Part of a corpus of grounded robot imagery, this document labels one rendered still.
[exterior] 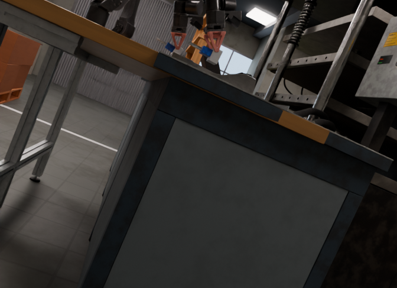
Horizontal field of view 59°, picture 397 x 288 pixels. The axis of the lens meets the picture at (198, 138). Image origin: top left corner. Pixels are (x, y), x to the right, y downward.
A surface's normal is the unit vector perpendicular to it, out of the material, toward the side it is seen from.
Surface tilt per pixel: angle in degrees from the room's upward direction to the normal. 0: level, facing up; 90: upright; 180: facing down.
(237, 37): 90
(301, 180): 90
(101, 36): 90
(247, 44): 90
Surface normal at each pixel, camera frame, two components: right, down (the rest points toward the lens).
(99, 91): 0.14, 0.14
